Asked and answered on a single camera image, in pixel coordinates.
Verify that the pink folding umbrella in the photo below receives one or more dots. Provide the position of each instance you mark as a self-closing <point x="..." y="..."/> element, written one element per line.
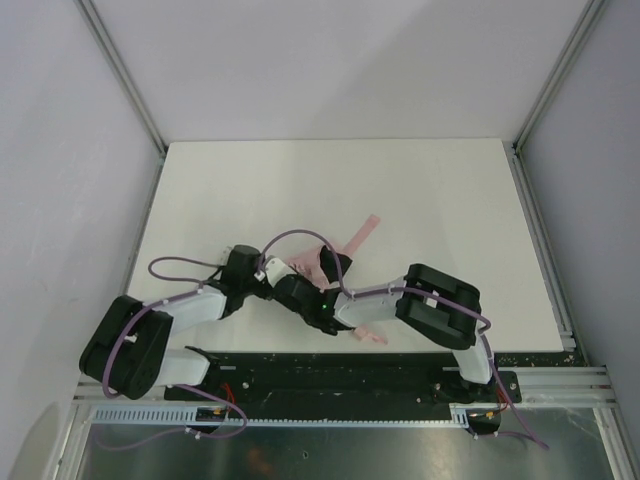
<point x="308" y="263"/>

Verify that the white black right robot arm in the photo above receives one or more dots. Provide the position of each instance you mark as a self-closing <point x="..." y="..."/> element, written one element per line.
<point x="441" y="308"/>

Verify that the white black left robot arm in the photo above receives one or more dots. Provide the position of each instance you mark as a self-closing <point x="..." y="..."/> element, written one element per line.
<point x="129" y="352"/>

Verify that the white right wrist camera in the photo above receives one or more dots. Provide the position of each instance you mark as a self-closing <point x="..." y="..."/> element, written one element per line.
<point x="273" y="271"/>

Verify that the aluminium corner post right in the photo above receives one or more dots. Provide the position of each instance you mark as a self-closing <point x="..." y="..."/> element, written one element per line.
<point x="568" y="56"/>

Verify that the aluminium corner post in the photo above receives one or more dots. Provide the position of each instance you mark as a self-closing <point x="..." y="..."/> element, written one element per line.
<point x="568" y="56"/>
<point x="103" y="39"/>

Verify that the aluminium corner post left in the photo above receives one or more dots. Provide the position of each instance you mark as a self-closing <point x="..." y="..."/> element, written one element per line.
<point x="103" y="39"/>

